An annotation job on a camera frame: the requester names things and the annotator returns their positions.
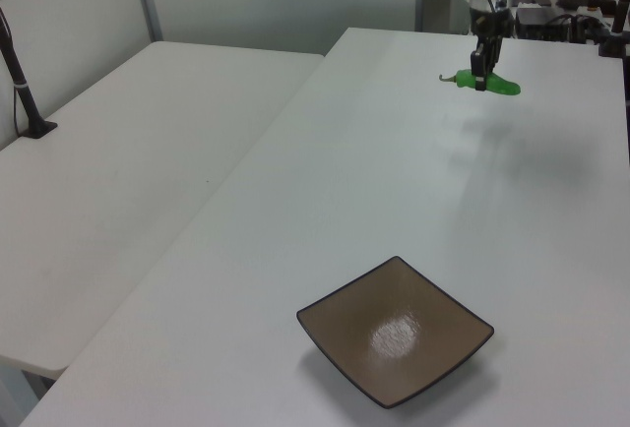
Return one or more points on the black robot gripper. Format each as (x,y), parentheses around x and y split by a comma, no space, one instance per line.
(489,23)

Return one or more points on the green chili pepper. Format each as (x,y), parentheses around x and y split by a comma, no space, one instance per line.
(504,85)

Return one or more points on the brown square ceramic plate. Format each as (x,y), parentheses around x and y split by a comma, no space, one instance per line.
(394,333)

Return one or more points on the black electronic control box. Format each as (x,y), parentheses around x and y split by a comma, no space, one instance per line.
(539,21)

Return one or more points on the black clamp stand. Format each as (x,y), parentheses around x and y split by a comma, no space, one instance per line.
(613,45)

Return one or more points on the white adjacent table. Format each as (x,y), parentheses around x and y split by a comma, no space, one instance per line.
(123,176)

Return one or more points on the black camera stand pole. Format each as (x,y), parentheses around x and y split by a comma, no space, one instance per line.
(23,97)

